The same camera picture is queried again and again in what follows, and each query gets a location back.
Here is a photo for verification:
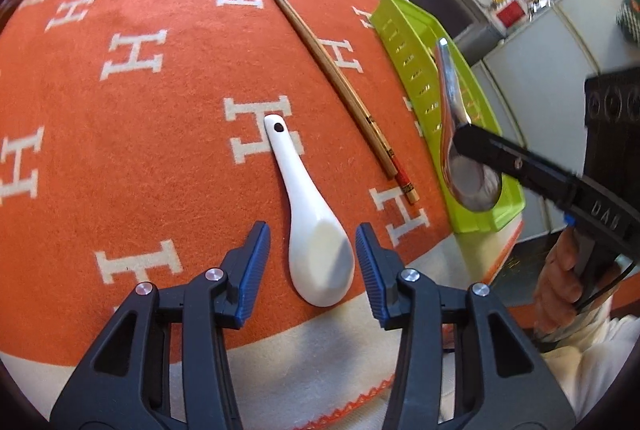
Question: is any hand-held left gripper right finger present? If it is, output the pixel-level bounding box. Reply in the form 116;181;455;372
355;222;576;430

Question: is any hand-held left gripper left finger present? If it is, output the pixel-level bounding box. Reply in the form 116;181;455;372
50;221;271;430

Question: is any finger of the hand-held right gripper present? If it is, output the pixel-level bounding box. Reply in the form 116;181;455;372
452;124;582;211

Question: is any steel soup spoon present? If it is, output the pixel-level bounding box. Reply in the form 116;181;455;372
434;37;502;213

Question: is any white ceramic spoon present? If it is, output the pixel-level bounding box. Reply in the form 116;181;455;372
263;114;356;308

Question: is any green plastic utensil tray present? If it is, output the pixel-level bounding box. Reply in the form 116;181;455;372
370;0;526;233

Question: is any person's right forearm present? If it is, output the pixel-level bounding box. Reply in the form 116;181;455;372
537;295;640;430

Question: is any person's right hand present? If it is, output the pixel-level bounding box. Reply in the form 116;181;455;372
532;229;584;336

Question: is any orange printed blanket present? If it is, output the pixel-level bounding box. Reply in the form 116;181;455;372
0;0;526;430

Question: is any black cable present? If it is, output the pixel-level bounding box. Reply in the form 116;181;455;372
575;260;639;311

